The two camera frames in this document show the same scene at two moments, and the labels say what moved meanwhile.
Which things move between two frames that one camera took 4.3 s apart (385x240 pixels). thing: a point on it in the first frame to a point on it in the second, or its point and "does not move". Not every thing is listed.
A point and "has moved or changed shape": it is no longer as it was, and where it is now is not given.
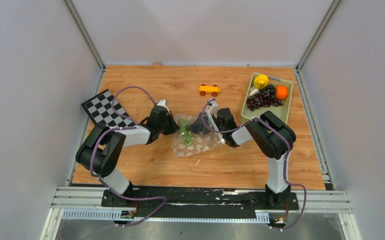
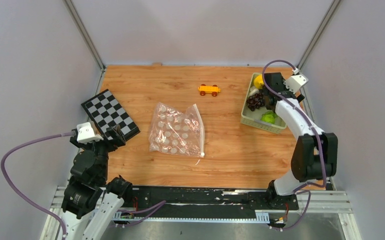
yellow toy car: (214, 89) does not move
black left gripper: (174, 125) to (118, 139)
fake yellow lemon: (261, 81) does not move
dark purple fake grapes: (265, 98) does not move
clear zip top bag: (186, 144) has moved or changed shape
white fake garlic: (253, 91) does not move
